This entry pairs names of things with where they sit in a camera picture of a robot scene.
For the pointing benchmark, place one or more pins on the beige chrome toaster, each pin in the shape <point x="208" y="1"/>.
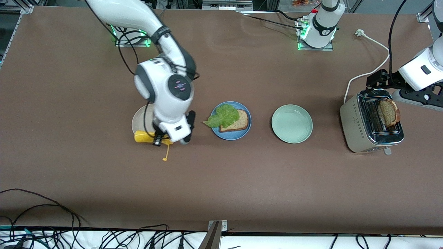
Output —
<point x="351" y="124"/>

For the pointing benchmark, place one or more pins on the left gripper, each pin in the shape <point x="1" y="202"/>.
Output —
<point x="385" y="79"/>

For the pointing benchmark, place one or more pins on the blue round plate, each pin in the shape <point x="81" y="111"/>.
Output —
<point x="235" y="135"/>

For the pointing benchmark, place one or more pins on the orange packet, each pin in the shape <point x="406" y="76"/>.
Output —
<point x="303" y="3"/>

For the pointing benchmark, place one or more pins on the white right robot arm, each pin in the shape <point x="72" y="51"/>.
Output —
<point x="159" y="79"/>

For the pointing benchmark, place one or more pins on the aluminium profile post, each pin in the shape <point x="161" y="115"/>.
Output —
<point x="211" y="240"/>

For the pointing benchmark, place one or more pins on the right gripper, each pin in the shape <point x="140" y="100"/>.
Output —
<point x="158" y="135"/>

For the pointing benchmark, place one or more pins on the brown bread slice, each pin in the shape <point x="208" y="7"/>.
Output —
<point x="389" y="112"/>
<point x="240" y="121"/>

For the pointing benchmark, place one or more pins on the metal post bracket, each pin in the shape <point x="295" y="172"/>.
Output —
<point x="224" y="225"/>

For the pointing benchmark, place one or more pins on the grey power strip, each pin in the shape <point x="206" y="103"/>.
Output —
<point x="226" y="5"/>

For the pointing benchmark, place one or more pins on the aluminium table frame rail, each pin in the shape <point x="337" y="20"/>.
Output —
<point x="12" y="38"/>

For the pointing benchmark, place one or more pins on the aluminium corner bracket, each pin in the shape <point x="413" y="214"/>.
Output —
<point x="423" y="17"/>

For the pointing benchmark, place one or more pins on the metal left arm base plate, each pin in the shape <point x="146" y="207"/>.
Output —
<point x="315" y="49"/>

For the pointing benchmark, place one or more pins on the green lettuce leaf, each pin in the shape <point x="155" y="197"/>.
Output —
<point x="223" y="116"/>

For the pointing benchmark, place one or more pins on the pale green round plate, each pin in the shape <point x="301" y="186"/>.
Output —
<point x="292" y="123"/>

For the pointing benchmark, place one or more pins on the white round plate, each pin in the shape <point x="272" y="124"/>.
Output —
<point x="142" y="119"/>

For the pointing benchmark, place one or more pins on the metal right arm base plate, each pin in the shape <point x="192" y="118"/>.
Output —
<point x="131" y="45"/>

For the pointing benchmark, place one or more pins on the yellow squeeze bottle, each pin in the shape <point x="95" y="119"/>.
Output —
<point x="143" y="137"/>

